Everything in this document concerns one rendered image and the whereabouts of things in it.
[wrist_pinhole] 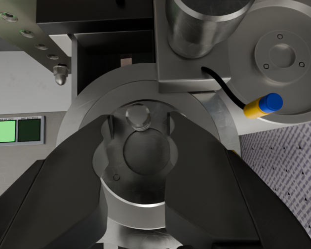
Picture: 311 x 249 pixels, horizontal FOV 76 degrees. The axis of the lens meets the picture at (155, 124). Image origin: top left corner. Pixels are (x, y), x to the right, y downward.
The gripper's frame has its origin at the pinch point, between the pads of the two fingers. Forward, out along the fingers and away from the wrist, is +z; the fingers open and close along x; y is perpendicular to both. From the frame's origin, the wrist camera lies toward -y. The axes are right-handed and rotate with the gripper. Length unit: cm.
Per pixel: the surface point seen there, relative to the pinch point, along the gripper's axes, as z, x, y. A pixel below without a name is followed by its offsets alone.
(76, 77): 6.2, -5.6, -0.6
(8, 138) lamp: 29, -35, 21
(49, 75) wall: 223, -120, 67
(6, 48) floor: 234, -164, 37
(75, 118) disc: 3.4, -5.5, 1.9
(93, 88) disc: 5.0, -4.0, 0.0
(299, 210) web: 3.4, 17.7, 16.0
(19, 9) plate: 24.4, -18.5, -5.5
